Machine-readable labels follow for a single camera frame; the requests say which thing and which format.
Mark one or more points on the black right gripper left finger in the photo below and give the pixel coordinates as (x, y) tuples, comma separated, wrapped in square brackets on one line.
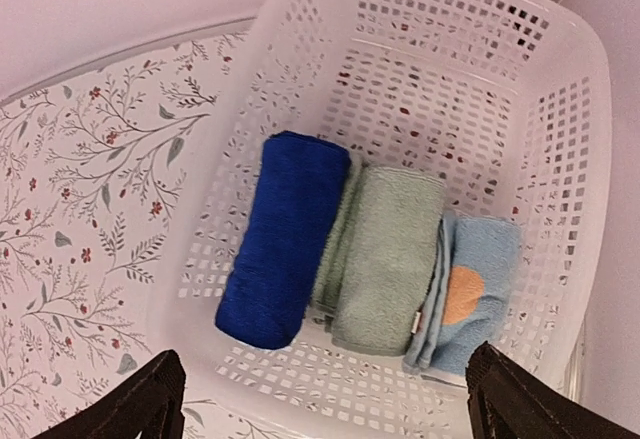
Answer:
[(146, 405)]

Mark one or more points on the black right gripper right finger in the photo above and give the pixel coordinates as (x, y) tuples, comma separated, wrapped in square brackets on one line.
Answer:
[(505, 401)]

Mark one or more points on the blue patterned towel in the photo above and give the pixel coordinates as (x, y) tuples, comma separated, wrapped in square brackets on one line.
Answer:
[(476, 262)]

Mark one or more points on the pale green roll in basket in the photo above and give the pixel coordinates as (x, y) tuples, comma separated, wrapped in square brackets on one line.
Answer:
[(379, 258)]

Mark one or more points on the blue object in basket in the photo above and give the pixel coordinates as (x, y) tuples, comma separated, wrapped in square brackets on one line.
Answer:
[(298, 193)]

